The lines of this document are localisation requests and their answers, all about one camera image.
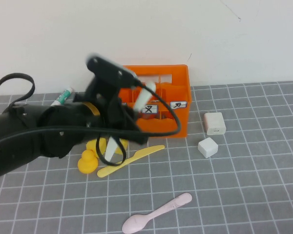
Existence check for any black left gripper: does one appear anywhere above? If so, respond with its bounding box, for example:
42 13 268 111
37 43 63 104
74 80 147 145

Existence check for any white plastic knife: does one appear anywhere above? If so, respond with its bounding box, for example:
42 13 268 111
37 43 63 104
104 81 157 163

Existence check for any yellow plastic knife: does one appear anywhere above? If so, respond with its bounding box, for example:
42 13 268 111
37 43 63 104
97 145 166 178

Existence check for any pink plastic spoon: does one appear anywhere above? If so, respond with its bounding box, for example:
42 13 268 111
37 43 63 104
122 192 193 234

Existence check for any orange plastic cutlery holder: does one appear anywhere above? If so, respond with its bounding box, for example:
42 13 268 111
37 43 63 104
117 64 192 139

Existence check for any yellow foam cube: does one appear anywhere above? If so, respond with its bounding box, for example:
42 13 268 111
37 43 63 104
86 138 107 157
114 138 129 156

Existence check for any yellow rubber duck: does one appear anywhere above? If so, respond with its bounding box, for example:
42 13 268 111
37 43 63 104
77 149 99 174

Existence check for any white green glue stick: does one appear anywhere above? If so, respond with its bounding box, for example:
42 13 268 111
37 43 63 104
50 87 75 106

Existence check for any white foam cube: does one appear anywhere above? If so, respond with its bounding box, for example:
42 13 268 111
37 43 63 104
197 137 219 158

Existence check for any white USB charger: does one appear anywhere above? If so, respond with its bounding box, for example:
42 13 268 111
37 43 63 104
203 111 227 136

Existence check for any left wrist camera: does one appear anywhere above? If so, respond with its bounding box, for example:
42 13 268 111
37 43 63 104
84 52 143 90

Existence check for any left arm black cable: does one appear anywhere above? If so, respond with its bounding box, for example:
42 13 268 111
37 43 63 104
0 81 182 166

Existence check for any black strap loop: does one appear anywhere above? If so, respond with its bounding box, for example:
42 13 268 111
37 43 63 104
0 72 36 115

